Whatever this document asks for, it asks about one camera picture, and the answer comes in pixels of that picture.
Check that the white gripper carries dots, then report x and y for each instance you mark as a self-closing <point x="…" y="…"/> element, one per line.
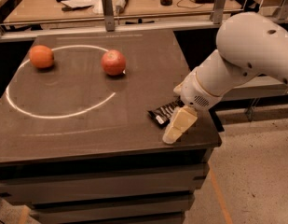
<point x="196" y="92"/>

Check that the black rxbar chocolate wrapper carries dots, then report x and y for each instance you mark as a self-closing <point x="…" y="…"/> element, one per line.
<point x="162" y="115"/>

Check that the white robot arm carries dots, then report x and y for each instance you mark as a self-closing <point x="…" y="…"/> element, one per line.
<point x="247" y="45"/>

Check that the red apple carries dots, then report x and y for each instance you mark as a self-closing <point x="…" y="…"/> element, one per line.
<point x="113" y="62"/>

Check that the grey metal ledge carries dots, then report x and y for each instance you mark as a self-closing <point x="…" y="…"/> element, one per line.
<point x="259" y="87"/>

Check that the grey cabinet with drawers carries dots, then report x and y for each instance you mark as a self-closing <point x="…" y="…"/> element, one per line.
<point x="79" y="147"/>

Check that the grey handheld tool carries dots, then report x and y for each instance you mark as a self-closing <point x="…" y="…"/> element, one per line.
<point x="120" y="5"/>

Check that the white paper sheet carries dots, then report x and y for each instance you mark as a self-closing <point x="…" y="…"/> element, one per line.
<point x="78" y="3"/>

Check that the orange fruit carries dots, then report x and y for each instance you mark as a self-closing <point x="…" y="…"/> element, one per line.
<point x="41" y="56"/>

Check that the wooden desk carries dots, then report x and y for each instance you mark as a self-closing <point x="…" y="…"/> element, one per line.
<point x="29" y="12"/>

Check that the grey metal post left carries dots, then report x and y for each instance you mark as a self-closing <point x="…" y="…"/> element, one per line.
<point x="108" y="14"/>

